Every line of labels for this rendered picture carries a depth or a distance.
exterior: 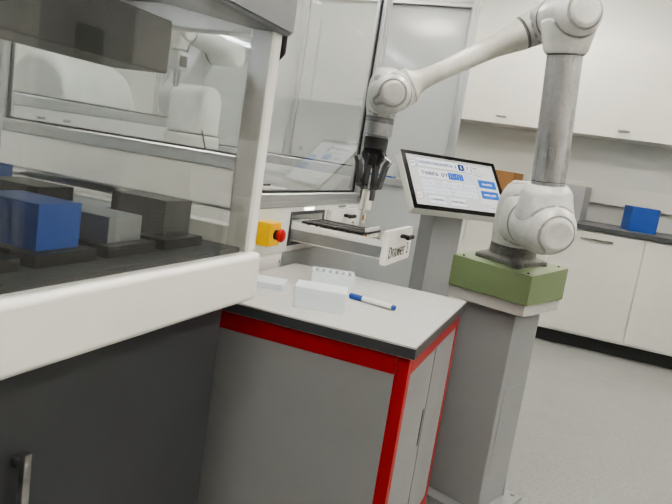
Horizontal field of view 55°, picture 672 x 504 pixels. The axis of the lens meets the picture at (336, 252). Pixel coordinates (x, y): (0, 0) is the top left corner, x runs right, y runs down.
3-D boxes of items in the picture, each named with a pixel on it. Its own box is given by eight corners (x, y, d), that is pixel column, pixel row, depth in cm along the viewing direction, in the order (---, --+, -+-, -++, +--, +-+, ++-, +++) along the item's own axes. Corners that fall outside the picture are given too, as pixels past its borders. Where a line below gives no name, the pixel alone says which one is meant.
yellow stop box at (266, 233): (281, 245, 194) (284, 222, 192) (270, 247, 187) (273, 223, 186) (266, 242, 195) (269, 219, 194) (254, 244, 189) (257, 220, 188)
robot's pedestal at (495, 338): (521, 500, 234) (563, 299, 222) (481, 528, 211) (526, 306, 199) (451, 465, 253) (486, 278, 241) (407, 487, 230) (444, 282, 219)
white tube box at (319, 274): (352, 284, 193) (354, 271, 192) (353, 290, 185) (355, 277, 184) (311, 278, 192) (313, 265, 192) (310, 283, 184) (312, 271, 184)
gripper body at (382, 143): (394, 139, 203) (389, 168, 204) (371, 136, 207) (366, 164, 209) (383, 136, 196) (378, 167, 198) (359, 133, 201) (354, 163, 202)
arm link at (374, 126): (374, 118, 207) (371, 136, 208) (360, 114, 199) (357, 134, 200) (399, 121, 202) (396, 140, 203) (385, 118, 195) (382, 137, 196)
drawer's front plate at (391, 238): (408, 257, 225) (413, 226, 223) (384, 266, 198) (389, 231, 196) (403, 256, 225) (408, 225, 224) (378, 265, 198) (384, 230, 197)
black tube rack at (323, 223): (378, 248, 223) (381, 230, 222) (361, 252, 206) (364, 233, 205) (319, 236, 230) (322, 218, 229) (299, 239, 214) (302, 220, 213)
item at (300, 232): (402, 252, 224) (405, 235, 223) (380, 260, 200) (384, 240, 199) (299, 231, 237) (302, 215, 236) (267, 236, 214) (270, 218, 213)
